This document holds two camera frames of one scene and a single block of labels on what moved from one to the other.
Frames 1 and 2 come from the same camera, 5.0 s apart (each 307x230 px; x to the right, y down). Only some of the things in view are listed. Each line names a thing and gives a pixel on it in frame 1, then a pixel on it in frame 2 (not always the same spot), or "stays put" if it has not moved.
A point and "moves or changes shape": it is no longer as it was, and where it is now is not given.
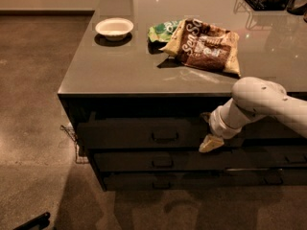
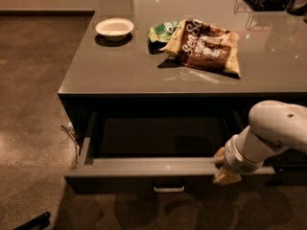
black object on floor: (42, 220) stays put
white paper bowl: (114, 29) stays put
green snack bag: (162, 32) stays put
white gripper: (219, 126) to (235, 159)
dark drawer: (142, 132) moves or changes shape
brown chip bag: (202, 44) stays put
